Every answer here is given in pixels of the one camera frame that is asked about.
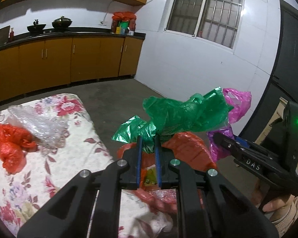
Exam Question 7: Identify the dark cutting board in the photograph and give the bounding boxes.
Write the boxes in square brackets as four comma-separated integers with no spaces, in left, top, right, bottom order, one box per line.
[0,25,11,46]

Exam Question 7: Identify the dark green plastic bag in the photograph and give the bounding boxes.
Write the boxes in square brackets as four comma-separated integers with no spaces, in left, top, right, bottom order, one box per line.
[112,87,233,154]

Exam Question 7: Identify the floral tablecloth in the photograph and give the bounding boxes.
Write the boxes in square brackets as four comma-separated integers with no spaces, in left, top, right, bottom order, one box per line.
[0,92,174,238]

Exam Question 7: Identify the barred window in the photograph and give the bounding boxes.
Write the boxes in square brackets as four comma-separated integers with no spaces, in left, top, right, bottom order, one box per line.
[165,0,244,48]

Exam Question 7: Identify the red plastic trash basket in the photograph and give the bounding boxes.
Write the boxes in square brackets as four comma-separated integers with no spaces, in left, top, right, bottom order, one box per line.
[116,136,218,219]

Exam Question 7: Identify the red bag covered rack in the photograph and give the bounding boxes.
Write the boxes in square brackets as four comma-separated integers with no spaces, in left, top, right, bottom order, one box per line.
[111,11,137,36]

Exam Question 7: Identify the black wok left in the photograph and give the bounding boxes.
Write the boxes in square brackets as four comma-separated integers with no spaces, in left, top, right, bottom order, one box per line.
[27,19,46,35]

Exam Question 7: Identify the magenta plastic bag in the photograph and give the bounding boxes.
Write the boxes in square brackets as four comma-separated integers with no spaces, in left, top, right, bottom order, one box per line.
[207,88,252,162]

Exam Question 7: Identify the dark door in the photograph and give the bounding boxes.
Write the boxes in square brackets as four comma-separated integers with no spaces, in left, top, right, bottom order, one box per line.
[240,0,298,141]

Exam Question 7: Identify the black lidded wok right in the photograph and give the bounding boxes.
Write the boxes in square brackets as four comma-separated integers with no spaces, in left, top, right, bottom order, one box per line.
[52,16,73,32]

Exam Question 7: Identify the clear bubble wrap sheet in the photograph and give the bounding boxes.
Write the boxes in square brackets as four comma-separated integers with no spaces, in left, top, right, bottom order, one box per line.
[8,105,69,149]

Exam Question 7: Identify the wooden lower cabinets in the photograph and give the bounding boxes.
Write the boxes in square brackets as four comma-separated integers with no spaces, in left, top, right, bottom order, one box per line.
[0,32,145,102]

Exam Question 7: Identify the person right hand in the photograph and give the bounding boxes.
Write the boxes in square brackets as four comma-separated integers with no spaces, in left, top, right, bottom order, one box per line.
[263,195,294,222]

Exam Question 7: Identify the orange red plastic bag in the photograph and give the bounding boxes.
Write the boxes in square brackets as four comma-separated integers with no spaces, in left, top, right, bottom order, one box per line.
[0,124,38,175]

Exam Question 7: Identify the red bottle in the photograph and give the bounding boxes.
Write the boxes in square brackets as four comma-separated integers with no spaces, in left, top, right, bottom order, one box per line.
[9,28,14,42]

